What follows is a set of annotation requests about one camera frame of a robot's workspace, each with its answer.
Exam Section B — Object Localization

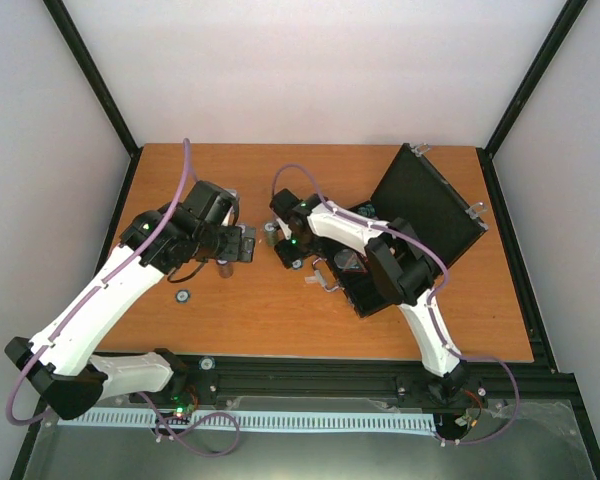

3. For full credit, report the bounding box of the black aluminium frame rail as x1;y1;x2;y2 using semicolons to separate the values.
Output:
40;360;581;411

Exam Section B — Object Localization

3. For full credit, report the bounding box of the black poker set case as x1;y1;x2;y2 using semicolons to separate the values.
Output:
315;143;489;318

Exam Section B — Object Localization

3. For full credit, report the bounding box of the white perforated cable strip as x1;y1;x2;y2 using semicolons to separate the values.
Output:
57;407;436;436

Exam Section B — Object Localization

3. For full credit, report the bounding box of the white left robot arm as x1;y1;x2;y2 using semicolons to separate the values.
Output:
5;181;256;420

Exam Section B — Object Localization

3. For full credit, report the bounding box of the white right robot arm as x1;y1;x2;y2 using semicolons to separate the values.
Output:
270;189;468;383

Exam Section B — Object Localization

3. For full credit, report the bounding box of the brown chip stack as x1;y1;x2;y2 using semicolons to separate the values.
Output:
216;260;234;279

